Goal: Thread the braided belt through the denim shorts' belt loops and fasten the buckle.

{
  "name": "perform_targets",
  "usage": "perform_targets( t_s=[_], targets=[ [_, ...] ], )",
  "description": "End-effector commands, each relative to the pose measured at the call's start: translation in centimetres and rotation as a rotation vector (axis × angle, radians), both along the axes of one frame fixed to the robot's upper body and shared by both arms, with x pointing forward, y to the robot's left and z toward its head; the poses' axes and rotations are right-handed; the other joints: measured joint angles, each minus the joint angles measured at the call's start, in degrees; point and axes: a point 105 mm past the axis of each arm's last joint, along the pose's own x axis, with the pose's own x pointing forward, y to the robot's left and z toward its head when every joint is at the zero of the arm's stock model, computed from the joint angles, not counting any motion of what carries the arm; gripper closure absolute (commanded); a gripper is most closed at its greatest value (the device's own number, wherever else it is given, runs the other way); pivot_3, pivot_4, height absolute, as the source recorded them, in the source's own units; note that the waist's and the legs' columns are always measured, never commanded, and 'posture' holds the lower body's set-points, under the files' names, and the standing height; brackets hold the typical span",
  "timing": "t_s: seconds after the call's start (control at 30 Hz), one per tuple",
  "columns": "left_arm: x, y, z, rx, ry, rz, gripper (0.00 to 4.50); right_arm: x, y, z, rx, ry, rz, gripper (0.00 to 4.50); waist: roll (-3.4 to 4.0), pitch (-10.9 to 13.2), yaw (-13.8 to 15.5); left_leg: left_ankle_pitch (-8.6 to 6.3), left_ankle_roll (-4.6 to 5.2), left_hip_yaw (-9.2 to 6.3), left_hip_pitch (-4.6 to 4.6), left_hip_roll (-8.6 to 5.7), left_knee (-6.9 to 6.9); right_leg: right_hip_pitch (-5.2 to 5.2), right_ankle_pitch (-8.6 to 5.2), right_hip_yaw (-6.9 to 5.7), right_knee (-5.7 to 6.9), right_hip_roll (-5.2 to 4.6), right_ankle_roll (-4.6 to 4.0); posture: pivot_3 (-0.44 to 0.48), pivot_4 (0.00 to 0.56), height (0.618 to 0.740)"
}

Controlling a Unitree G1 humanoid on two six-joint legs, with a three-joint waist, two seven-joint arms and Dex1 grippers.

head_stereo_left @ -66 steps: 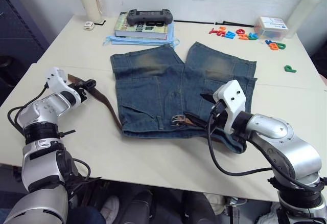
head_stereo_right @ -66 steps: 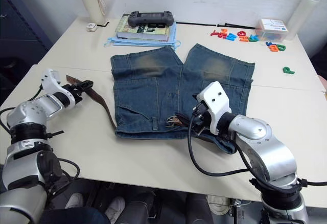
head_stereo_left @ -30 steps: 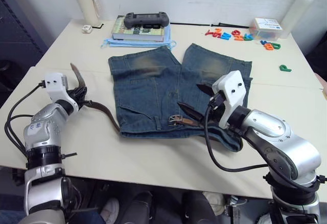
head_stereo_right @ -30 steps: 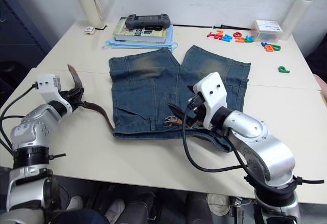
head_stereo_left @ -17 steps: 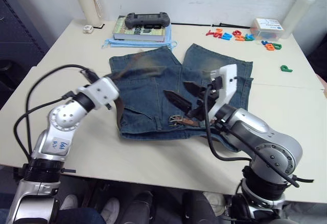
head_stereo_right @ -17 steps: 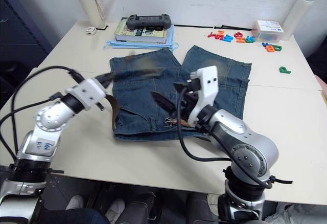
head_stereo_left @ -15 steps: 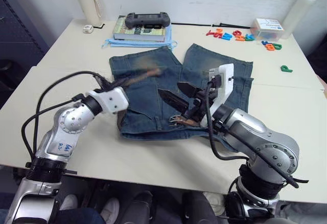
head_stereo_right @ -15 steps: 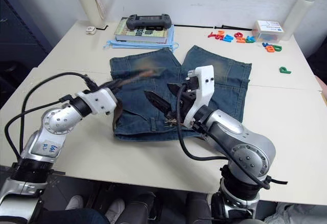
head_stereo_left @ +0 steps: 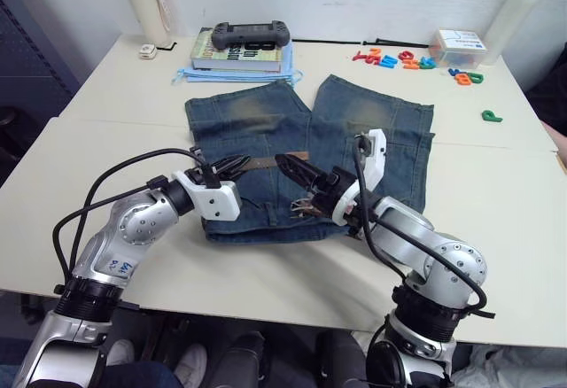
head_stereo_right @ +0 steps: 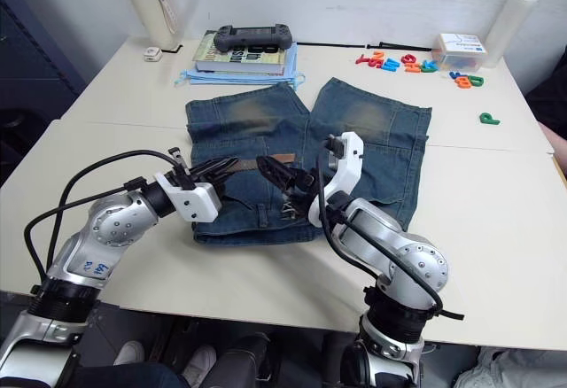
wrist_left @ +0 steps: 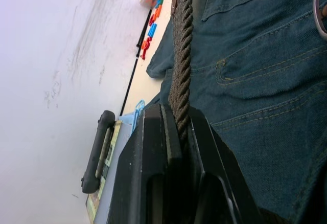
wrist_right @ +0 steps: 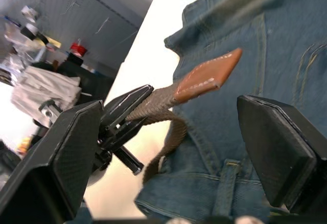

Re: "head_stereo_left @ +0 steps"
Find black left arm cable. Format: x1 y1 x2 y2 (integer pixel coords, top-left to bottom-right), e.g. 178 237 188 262
52 147 219 283

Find thick paperback book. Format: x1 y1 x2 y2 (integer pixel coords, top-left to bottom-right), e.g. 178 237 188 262
190 27 284 73

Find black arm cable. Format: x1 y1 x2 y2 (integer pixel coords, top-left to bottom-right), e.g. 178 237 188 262
52 147 219 283
353 132 497 319

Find clear plastic letter box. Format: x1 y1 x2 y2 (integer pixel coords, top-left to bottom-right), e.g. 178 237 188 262
427 28 486 68

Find dark blue cabinet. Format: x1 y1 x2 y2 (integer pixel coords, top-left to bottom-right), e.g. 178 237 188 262
0 0 82 113

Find light blue cloth stack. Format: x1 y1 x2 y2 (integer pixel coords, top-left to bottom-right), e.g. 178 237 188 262
169 43 306 85

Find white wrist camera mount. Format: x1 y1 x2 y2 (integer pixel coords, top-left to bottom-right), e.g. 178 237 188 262
171 169 243 221
330 128 392 226

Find white plastic bag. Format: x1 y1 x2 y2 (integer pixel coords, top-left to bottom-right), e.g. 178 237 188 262
450 344 567 388

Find white shoe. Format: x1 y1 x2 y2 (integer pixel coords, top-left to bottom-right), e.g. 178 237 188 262
105 338 136 368
174 344 209 385

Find blue denim shorts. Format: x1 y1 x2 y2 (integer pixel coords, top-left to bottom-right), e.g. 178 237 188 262
183 74 436 244

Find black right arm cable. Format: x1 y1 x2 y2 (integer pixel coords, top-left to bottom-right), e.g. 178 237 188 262
353 132 497 319

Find brown braided belt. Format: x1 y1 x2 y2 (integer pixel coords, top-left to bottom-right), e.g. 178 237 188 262
245 150 328 221

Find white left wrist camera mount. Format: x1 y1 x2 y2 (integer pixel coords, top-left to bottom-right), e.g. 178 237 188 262
171 169 243 221

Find grey game controller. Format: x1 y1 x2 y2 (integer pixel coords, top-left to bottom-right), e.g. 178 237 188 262
210 19 294 50

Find seated person in dark clothes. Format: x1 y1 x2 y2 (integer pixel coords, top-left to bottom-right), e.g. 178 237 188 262
525 41 567 168

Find cream bottle with purple strap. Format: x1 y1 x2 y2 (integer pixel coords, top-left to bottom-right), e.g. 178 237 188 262
115 0 175 49

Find black shoe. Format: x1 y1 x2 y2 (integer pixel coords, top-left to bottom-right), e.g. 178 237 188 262
220 330 268 388

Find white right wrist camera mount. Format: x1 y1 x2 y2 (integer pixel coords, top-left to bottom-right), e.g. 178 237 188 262
330 128 392 226

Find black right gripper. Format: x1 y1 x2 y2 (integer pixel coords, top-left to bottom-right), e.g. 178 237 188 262
274 152 358 220

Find thin black strap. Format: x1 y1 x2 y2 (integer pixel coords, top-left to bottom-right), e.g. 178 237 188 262
291 36 431 50

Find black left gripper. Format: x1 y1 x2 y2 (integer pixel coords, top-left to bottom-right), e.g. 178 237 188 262
186 153 255 184

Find tall white bottle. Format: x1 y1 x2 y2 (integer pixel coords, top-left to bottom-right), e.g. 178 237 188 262
484 0 553 67

